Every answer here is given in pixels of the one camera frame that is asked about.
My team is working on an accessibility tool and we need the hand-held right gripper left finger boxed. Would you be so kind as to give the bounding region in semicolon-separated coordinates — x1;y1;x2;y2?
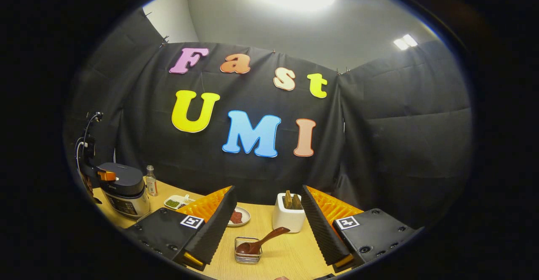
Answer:
122;185;237;272

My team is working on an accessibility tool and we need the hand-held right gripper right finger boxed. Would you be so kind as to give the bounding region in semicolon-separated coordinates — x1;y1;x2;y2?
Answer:
301;185;424;273

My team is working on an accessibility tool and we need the dark grey rice cooker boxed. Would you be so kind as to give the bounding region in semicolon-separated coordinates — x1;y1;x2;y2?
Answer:
98;163;151;218

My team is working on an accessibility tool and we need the brown wooden spoon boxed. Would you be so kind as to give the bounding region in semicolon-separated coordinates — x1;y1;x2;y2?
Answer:
236;227;291;255

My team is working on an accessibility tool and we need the white round plate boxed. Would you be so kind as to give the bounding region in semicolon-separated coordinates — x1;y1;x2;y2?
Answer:
229;206;251;227

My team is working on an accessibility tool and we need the white toaster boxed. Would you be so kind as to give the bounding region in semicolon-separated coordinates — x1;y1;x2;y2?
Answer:
272;193;307;233

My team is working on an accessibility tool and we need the white seasoning tray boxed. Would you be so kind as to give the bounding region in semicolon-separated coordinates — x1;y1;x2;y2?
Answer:
163;194;195;210

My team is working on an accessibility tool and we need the small glass bottle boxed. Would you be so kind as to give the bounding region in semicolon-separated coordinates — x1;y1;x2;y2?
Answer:
145;165;158;197

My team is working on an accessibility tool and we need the black backdrop cloth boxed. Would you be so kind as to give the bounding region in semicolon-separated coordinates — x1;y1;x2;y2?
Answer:
63;8;472;230

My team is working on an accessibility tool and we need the small ceiling light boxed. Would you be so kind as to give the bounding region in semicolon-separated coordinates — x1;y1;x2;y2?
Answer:
393;34;418;51

